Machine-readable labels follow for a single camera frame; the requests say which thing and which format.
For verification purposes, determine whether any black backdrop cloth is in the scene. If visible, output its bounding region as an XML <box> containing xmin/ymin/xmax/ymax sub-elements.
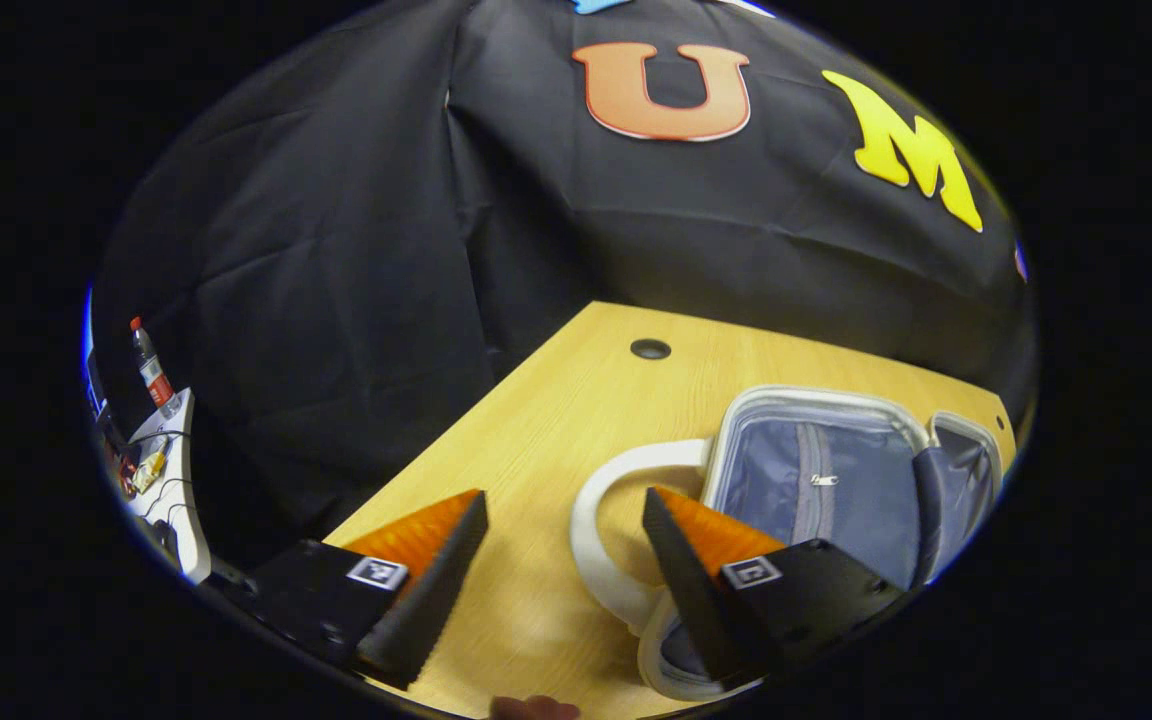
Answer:
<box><xmin>91</xmin><ymin>0</ymin><xmax>1037</xmax><ymax>561</ymax></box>

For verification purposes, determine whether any white side table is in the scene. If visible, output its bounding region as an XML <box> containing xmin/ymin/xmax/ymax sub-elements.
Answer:
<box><xmin>121</xmin><ymin>390</ymin><xmax>212</xmax><ymax>586</ymax></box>

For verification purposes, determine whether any white suitcase with grey lining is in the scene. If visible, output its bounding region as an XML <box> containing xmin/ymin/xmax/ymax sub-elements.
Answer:
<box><xmin>570</xmin><ymin>384</ymin><xmax>1005</xmax><ymax>701</ymax></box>

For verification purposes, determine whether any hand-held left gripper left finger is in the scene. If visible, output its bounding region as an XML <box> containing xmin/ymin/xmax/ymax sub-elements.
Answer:
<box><xmin>226</xmin><ymin>488</ymin><xmax>490</xmax><ymax>693</ymax></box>

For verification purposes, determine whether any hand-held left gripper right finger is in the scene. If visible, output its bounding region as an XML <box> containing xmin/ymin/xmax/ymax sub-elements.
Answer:
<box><xmin>641</xmin><ymin>487</ymin><xmax>907</xmax><ymax>693</ymax></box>

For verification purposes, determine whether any red-capped plastic bottle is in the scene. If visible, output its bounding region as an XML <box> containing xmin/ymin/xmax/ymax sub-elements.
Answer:
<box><xmin>129</xmin><ymin>316</ymin><xmax>182</xmax><ymax>419</ymax></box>

